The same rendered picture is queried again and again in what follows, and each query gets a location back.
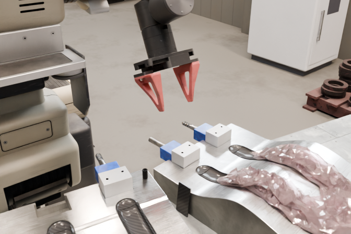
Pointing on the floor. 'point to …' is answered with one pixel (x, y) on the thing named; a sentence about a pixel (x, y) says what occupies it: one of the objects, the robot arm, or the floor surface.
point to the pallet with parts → (332, 94)
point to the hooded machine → (298, 18)
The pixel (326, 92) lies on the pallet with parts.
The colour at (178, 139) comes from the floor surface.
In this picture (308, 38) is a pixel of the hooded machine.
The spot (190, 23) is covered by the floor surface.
